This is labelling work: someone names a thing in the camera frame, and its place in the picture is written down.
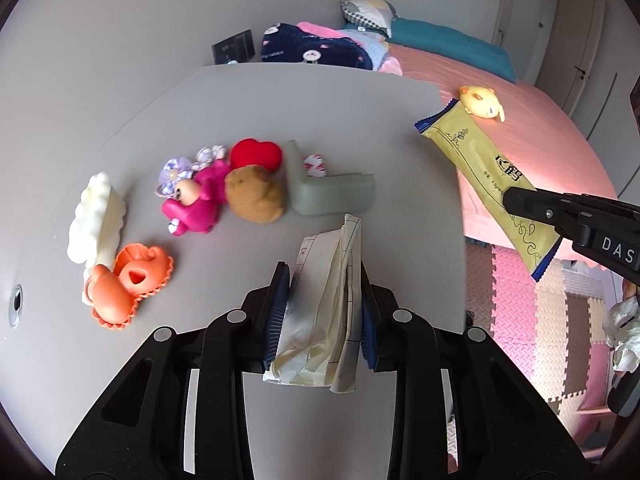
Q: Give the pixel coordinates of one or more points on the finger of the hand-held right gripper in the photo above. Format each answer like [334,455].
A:
[530,202]

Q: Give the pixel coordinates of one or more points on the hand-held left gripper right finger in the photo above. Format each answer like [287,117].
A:
[367,330]

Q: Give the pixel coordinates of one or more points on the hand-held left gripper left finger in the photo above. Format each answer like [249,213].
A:
[277,310]

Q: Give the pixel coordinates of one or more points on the cream cloth bag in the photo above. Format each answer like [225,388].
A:
[325,300]

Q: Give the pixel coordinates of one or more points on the yellow snack wrapper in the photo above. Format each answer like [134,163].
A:
[475,160]

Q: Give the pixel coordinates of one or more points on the brown plush animal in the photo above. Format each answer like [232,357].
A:
[255,195]

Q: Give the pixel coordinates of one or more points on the grey-green foam corner guard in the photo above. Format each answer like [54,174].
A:
[330,195]

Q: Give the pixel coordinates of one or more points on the pink doll toy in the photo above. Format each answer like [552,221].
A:
[200,205]

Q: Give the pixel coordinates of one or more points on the red white striped candy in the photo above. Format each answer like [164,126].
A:
[315,164]

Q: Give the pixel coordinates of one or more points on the red heart plush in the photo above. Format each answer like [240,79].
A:
[252,155]

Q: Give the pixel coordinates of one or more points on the orange plastic mold toy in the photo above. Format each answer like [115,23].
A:
[115,300]

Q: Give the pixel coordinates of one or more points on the white cloud-shaped toy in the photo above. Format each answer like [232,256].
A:
[92,220]

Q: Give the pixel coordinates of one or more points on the bed with pink sheet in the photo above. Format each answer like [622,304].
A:
[550,135]

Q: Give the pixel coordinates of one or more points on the crumpled white tissue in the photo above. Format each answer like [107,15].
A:
[625,330]

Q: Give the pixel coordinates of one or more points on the foam puzzle floor mat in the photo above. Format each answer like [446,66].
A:
[515,300]

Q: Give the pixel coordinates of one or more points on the yellow duck plush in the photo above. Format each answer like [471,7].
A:
[480,100]

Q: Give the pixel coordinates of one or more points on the checkered bow hair clip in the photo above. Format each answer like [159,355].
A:
[207,152]

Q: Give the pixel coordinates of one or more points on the purple flower hair clip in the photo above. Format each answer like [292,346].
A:
[175,170]

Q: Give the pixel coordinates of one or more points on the white door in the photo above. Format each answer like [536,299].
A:
[590,35]

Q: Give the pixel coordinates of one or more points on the teal blanket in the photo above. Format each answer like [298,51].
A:
[450,40]

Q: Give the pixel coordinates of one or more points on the white wardrobe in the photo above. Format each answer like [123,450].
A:
[530,15]

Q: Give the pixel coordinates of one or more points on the pink white blanket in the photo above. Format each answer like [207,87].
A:
[390,66]

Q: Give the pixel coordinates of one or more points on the light blue quilted blanket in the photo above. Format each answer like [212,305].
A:
[370,47]

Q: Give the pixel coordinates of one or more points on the checkered patchwork pillow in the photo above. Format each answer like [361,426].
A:
[370,10]

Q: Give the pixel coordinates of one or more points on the metal table grommet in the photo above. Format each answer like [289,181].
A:
[16,305]

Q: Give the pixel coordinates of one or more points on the black box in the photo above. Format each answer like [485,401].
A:
[232,47]

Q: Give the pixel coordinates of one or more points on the navy printed blanket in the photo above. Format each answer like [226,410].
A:
[300,42]

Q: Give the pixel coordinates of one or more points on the pink fleece blanket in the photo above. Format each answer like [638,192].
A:
[320,30]

